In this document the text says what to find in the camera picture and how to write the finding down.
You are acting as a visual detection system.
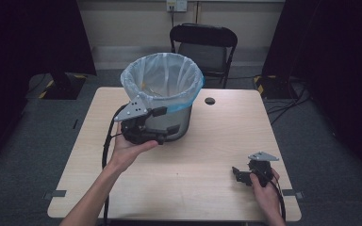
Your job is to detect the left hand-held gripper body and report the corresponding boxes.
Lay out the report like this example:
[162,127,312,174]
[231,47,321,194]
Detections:
[113,95,170,146]

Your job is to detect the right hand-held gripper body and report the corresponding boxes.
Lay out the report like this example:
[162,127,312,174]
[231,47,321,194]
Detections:
[247,151,280,188]

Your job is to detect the black mesh trash can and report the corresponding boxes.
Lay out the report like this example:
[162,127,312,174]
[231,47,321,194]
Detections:
[144,104,193,143]

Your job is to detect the translucent blue bin liner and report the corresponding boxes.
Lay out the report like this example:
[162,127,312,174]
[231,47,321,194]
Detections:
[120,52,206,114]

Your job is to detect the person's right hand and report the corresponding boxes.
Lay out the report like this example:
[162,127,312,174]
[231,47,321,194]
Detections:
[248,169,281,218]

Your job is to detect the person's left hand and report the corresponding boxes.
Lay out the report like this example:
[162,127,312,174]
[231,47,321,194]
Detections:
[107,121,159,173]

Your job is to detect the grey floor tape strip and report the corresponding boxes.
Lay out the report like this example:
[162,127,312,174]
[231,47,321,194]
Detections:
[281,188,304,201]
[42,189,68,202]

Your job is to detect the black folding chair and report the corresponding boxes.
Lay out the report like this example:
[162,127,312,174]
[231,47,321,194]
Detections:
[169,23,239,89]

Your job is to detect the black stand base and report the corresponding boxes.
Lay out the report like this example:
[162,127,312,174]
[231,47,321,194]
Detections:
[253,74,297,100]
[38,71,88,101]

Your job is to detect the dark curtain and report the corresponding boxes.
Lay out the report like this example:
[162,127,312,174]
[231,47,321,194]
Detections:
[261,0,362,185]
[0,0,97,170]

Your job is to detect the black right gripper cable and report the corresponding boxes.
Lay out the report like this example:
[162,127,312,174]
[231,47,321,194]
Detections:
[255,169,287,222]

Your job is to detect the black floor cables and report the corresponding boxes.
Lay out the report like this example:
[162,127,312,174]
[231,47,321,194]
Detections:
[265,77,313,126]

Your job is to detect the black wall cable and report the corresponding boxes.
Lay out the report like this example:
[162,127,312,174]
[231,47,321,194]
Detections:
[169,5,176,30]

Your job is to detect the white wall outlet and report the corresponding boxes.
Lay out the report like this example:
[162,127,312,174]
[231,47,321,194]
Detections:
[166,0,189,13]

